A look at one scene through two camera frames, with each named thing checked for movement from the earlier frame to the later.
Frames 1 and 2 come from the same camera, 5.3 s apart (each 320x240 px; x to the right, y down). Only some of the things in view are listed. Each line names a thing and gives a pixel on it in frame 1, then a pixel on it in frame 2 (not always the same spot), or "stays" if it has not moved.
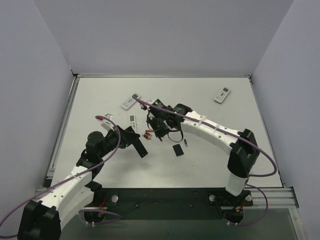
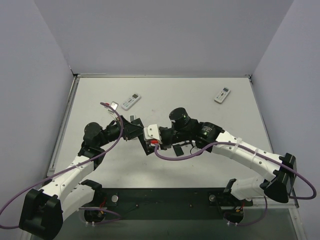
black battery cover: [178, 150] stays
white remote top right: [222, 95] stays
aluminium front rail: [278, 198] stays
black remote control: [140, 147] to [146, 145]
